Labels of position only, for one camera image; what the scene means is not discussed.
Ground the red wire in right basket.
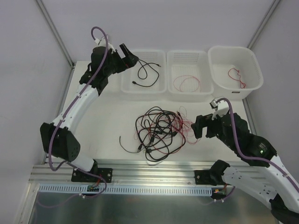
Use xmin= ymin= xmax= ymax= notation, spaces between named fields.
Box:
xmin=228 ymin=67 xmax=246 ymax=89

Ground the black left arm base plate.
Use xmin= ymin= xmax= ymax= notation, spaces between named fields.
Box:
xmin=71 ymin=168 xmax=113 ymax=183

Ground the white perforated left basket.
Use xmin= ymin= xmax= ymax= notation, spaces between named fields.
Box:
xmin=121 ymin=49 xmax=167 ymax=95

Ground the white perforated middle basket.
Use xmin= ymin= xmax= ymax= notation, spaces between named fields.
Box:
xmin=166 ymin=50 xmax=214 ymax=102

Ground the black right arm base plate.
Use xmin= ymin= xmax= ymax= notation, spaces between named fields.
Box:
xmin=194 ymin=170 xmax=225 ymax=186

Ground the left aluminium corner post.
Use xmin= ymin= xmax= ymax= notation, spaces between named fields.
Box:
xmin=35 ymin=0 xmax=75 ymax=68

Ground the right aluminium corner post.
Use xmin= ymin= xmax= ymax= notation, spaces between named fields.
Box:
xmin=247 ymin=0 xmax=281 ymax=50

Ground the white deep right basket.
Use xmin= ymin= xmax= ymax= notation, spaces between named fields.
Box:
xmin=207 ymin=46 xmax=263 ymax=100

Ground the aluminium corner post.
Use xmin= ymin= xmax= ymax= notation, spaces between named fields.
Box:
xmin=247 ymin=0 xmax=281 ymax=50
xmin=35 ymin=0 xmax=75 ymax=68

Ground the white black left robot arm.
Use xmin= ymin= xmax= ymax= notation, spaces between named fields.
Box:
xmin=40 ymin=43 xmax=139 ymax=182

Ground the aluminium rail frame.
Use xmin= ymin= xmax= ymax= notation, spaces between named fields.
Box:
xmin=29 ymin=60 xmax=290 ymax=224

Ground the thin pink wire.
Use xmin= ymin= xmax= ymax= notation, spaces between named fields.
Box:
xmin=133 ymin=105 xmax=203 ymax=147

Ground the pink wire in middle basket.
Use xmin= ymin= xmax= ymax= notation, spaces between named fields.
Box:
xmin=172 ymin=75 xmax=202 ymax=93

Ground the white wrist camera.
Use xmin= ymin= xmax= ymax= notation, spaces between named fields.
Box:
xmin=210 ymin=96 xmax=229 ymax=120
xmin=94 ymin=35 xmax=116 ymax=52

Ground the white perforated basket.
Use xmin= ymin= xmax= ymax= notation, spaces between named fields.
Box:
xmin=121 ymin=49 xmax=167 ymax=95
xmin=166 ymin=50 xmax=214 ymax=102

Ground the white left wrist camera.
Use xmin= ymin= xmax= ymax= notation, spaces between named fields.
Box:
xmin=94 ymin=35 xmax=116 ymax=52

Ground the white slotted cable duct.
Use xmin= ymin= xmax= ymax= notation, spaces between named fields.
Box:
xmin=39 ymin=184 xmax=212 ymax=196

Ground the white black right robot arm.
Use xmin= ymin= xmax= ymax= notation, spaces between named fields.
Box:
xmin=191 ymin=112 xmax=299 ymax=224

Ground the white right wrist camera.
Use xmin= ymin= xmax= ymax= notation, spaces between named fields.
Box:
xmin=210 ymin=96 xmax=229 ymax=120

